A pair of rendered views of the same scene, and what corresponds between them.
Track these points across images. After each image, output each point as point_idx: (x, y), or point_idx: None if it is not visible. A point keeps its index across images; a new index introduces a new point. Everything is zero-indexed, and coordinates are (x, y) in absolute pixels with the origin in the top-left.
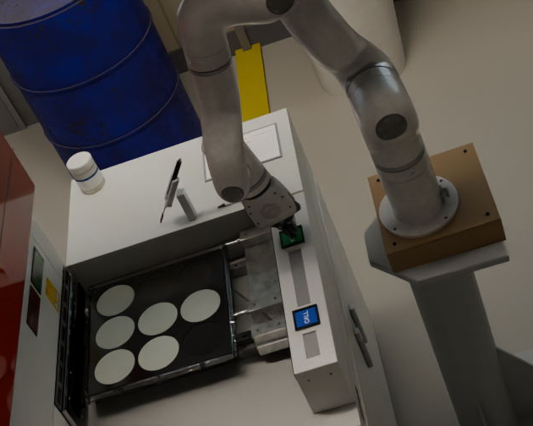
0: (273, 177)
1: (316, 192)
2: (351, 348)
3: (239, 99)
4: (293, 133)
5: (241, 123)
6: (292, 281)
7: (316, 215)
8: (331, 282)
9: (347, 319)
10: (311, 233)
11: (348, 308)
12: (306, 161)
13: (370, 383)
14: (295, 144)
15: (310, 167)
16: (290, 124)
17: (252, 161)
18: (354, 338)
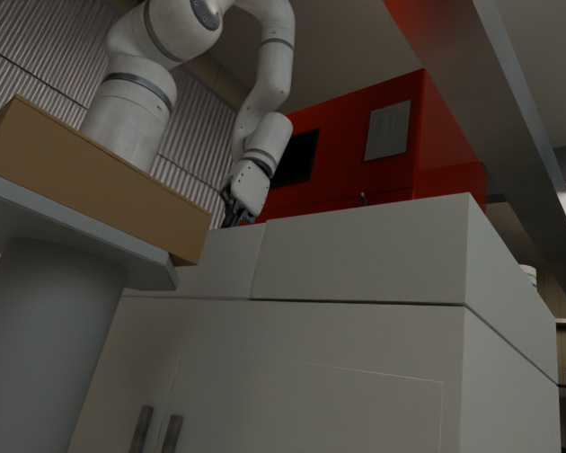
0: (244, 160)
1: (383, 374)
2: (127, 337)
3: (258, 78)
4: (419, 226)
5: (247, 96)
6: None
7: (273, 297)
8: (181, 298)
9: (155, 360)
10: (208, 230)
11: (176, 405)
12: (438, 323)
13: (105, 452)
14: (373, 222)
15: (451, 359)
16: (420, 206)
17: (251, 138)
18: (142, 397)
